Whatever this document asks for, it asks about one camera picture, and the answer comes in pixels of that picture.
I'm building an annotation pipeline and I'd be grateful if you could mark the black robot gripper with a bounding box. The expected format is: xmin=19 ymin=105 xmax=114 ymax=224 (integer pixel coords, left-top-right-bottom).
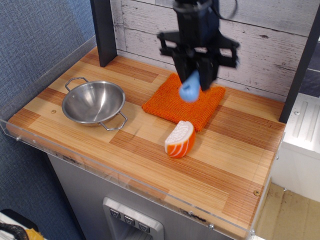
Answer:
xmin=157 ymin=0 xmax=240 ymax=91

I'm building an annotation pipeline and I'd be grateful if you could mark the blue and grey scoop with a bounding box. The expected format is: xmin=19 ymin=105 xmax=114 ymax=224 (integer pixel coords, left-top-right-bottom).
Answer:
xmin=179 ymin=70 xmax=201 ymax=103

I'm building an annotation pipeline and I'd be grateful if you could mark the orange knitted cloth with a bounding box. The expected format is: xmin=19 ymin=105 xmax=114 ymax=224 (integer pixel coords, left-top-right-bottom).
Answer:
xmin=141 ymin=73 xmax=226 ymax=132

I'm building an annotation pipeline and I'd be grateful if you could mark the toy salmon sushi piece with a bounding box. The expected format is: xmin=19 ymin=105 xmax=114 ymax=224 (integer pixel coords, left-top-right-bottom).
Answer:
xmin=164 ymin=120 xmax=196 ymax=158

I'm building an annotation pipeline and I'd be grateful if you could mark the grey cabinet with dispenser panel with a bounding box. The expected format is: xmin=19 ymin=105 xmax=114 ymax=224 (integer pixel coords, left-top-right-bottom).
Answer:
xmin=48 ymin=155 xmax=228 ymax=240

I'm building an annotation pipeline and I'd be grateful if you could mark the clear acrylic edge guard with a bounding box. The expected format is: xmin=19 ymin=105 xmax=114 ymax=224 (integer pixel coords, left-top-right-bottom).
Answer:
xmin=7 ymin=32 xmax=289 ymax=240

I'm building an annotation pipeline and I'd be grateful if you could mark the yellow object at corner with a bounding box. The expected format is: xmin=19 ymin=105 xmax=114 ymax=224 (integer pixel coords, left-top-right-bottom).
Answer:
xmin=25 ymin=228 xmax=44 ymax=240

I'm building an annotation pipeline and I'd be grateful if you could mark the dark right frame post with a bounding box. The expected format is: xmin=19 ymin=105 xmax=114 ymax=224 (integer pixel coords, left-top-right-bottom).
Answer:
xmin=278 ymin=0 xmax=320 ymax=124

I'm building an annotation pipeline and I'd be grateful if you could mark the dark frame post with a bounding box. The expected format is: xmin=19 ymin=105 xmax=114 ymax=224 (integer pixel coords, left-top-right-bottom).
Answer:
xmin=278 ymin=0 xmax=320 ymax=124
xmin=90 ymin=0 xmax=118 ymax=67

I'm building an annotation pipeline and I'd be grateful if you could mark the dark left frame post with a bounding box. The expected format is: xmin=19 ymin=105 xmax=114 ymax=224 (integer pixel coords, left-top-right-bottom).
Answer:
xmin=90 ymin=0 xmax=118 ymax=67

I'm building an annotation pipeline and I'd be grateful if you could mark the steel bowl with handles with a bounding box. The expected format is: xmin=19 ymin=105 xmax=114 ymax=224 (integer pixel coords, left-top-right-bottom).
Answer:
xmin=61 ymin=77 xmax=128 ymax=131

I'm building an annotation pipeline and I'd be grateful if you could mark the black corrugated hose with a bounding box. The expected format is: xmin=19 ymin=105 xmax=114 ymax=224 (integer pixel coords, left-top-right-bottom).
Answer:
xmin=0 ymin=221 xmax=29 ymax=240

